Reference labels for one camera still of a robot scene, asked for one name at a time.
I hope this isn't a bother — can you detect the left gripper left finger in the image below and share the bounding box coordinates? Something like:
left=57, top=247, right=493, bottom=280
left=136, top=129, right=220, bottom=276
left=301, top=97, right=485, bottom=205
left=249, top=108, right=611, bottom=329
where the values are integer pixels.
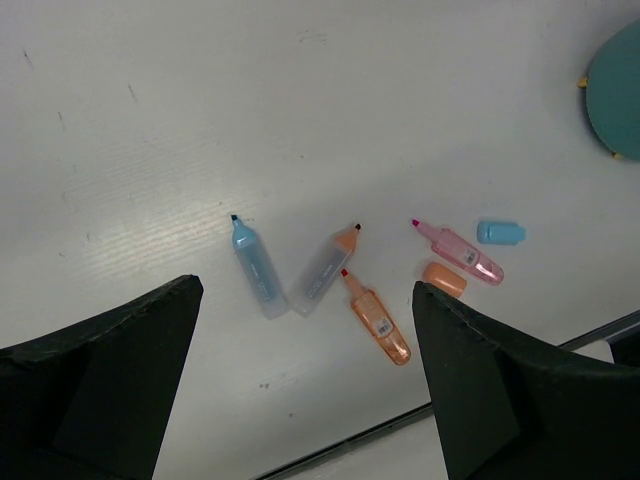
left=1, top=275, right=204, bottom=479

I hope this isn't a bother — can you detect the blue eraser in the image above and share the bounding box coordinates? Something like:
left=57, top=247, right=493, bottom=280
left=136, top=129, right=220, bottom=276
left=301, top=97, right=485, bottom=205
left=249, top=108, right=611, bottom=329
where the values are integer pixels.
left=476, top=220, right=526, bottom=246

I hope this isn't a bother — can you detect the orange highlighter cap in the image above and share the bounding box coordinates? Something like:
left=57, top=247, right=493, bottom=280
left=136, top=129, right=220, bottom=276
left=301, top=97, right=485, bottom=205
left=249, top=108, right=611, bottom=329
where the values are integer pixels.
left=422, top=262, right=468, bottom=298

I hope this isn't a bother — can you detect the orange highlighter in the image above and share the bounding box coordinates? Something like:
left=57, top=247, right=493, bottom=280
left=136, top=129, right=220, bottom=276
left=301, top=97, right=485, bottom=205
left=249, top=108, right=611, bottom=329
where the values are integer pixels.
left=341, top=269, right=412, bottom=366

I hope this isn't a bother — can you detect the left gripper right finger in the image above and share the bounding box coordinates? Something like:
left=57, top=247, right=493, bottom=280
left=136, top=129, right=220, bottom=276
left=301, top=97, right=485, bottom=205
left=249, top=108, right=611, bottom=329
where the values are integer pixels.
left=412, top=282, right=639, bottom=479

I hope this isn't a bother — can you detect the blue marker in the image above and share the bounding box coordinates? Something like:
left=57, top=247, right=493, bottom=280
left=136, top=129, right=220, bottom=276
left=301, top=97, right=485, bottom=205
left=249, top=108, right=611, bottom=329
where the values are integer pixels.
left=230, top=214, right=288, bottom=320

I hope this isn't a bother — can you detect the pink highlighter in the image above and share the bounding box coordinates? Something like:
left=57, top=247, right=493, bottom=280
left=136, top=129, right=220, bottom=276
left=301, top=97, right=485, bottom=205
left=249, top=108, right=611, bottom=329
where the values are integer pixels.
left=411, top=219, right=504, bottom=286

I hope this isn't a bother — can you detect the teal round pen holder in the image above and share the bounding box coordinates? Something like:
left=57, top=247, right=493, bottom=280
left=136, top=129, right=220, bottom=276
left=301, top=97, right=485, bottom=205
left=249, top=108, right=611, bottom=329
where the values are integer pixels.
left=578, top=21, right=639, bottom=161

